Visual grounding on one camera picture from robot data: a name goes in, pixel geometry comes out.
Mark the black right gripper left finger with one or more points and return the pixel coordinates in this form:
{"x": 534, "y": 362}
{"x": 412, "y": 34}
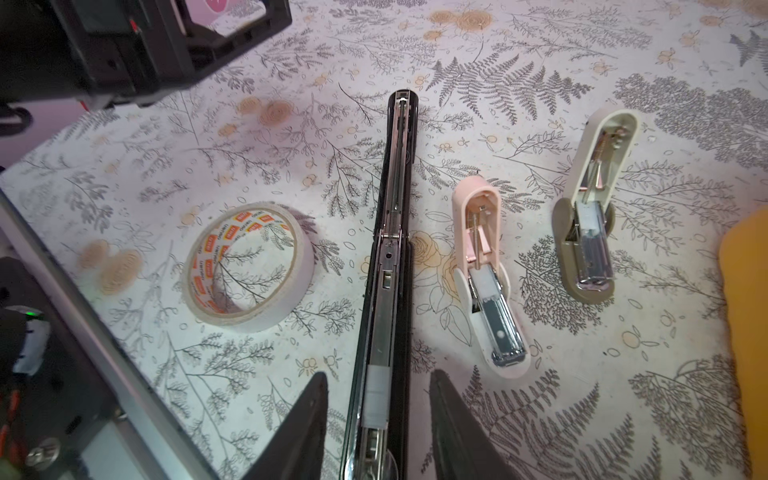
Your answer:
{"x": 296, "y": 450}

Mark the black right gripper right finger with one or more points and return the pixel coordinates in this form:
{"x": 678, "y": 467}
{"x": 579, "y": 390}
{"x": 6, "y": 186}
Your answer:
{"x": 461, "y": 449}

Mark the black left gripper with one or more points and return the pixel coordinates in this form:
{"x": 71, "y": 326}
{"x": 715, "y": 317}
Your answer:
{"x": 115, "y": 52}

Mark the staple strip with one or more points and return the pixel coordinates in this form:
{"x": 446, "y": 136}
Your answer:
{"x": 376, "y": 398}

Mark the pink white stapler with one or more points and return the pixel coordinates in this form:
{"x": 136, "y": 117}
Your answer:
{"x": 482, "y": 281}

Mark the clear tape roll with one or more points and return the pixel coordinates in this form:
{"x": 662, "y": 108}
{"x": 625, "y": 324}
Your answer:
{"x": 249, "y": 269}

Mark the yellow plastic tray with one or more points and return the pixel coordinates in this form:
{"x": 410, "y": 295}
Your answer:
{"x": 742, "y": 259}

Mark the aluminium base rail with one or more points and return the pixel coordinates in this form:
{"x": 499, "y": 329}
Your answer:
{"x": 71, "y": 404}

